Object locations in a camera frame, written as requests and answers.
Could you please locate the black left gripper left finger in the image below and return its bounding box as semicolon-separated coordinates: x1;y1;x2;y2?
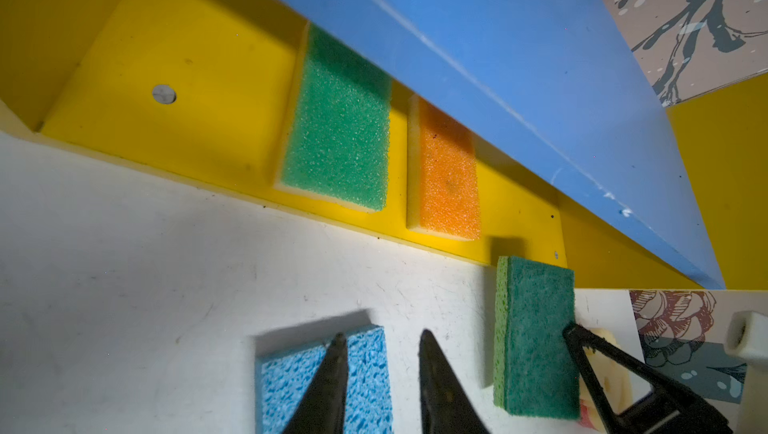
283;333;349;434

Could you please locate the yellow smiley face sponge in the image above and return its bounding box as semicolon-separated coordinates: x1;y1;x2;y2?
578;327;651;433

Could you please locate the yellow wooden shelf unit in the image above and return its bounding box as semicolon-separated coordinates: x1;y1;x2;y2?
1;0;767;290

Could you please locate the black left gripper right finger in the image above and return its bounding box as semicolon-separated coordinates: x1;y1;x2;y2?
419;329;488;434

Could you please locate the blue sponge upper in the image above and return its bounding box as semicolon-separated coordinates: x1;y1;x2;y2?
255;325;394;433

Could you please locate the light green foam sponge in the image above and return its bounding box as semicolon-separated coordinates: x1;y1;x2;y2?
273;24;392;212

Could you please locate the dark green scouring sponge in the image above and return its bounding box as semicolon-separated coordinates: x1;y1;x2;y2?
493;256;580;420

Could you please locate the orange foam sponge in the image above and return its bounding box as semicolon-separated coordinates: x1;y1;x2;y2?
406;96;482;241

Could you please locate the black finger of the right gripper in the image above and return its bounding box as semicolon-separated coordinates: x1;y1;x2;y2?
562;322;734;434

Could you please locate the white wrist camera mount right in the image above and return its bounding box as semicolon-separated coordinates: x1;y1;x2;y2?
724;311;767;433

